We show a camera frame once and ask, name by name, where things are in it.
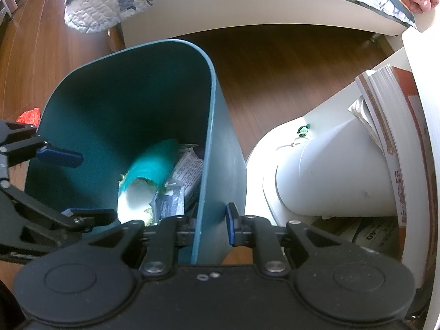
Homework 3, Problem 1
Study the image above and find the silver green foil wrapper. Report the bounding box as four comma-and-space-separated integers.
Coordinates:
150, 186, 185, 223

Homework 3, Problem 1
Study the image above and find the white foam tray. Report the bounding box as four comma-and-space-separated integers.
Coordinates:
117, 178, 158, 226

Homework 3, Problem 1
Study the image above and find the red plastic bag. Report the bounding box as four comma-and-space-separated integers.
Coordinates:
16, 107, 41, 127

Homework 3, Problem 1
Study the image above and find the white purple snack wrapper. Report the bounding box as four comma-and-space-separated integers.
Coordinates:
169, 147, 204, 210

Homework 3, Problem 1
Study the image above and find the dark teal trash bin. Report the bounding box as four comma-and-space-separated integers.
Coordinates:
24, 40, 246, 265

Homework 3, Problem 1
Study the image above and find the teal paper cup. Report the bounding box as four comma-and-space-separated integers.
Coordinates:
119, 139, 180, 193

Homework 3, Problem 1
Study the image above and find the white round stool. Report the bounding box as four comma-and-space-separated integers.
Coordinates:
244, 116, 400, 226

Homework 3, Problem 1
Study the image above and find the bed with pink headboard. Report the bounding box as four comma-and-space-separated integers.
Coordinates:
122, 0, 406, 47

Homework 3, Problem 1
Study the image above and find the stack of books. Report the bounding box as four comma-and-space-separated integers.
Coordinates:
348, 64, 438, 288

